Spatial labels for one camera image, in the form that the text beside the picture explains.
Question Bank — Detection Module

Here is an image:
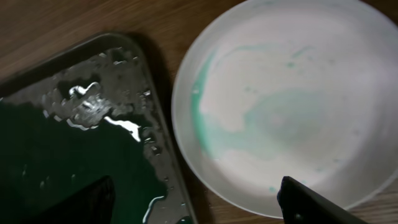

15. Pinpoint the large dark serving tray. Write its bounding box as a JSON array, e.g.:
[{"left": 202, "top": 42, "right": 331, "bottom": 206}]
[{"left": 1, "top": 33, "right": 197, "bottom": 223}]

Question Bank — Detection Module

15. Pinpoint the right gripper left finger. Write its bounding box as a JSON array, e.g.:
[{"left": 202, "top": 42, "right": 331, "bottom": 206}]
[{"left": 23, "top": 175, "right": 116, "bottom": 224}]

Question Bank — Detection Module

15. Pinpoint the white plate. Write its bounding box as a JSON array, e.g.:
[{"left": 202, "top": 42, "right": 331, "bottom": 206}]
[{"left": 172, "top": 0, "right": 397, "bottom": 218}]

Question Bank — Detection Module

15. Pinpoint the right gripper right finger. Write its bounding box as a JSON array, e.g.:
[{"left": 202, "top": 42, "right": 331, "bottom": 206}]
[{"left": 277, "top": 176, "right": 368, "bottom": 224}]

